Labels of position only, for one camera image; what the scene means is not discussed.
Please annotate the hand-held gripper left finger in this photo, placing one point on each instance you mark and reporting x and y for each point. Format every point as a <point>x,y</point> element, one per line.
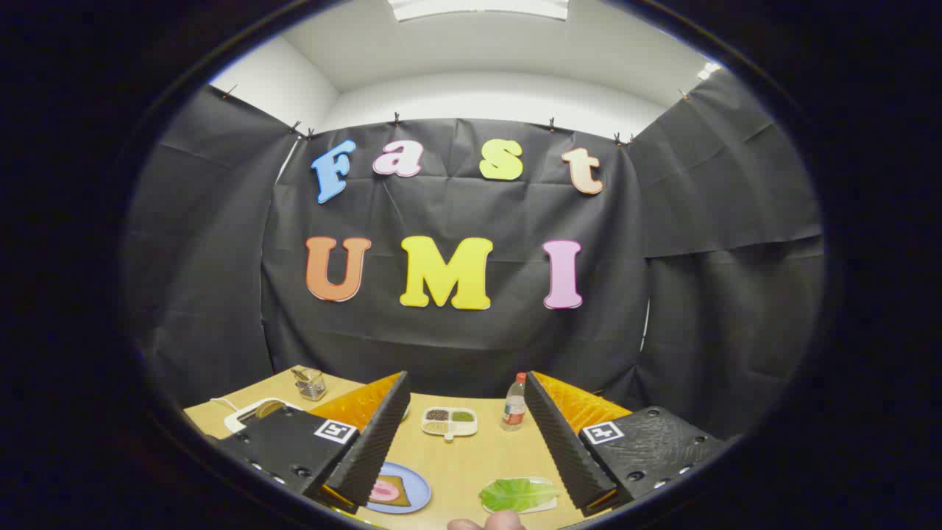
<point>375,449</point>

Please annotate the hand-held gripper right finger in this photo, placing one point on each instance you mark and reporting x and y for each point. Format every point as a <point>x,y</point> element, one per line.
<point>567,453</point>

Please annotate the green lettuce leaf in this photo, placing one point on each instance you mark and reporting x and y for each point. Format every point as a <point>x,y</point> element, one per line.
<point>515,495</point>

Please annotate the brown bread slice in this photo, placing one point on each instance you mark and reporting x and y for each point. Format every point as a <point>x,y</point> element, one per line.
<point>403,497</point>
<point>269,409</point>

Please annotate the pink ham slice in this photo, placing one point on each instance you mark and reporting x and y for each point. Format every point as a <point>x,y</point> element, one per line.
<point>384,491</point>

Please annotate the light blue plate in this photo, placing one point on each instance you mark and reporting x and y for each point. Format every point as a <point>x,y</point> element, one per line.
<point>418,486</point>

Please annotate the small white plate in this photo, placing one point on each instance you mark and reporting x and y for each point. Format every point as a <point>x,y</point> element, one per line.
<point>543,508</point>

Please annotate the clear plastic bottle red cap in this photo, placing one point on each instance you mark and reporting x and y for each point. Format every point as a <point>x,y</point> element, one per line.
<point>514,408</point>

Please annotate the white divided spice dish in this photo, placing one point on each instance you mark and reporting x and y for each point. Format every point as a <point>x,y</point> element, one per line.
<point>449,424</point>

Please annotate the black backdrop cloth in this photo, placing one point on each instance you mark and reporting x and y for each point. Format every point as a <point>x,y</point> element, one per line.
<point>456,346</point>

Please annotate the white toaster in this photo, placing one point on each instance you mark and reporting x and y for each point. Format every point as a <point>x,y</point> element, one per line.
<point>239,419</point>

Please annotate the small ceiling light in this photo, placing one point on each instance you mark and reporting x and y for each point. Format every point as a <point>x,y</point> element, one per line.
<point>709,71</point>

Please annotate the long ceiling light panel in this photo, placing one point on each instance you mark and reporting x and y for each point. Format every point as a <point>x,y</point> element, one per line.
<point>478,7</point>

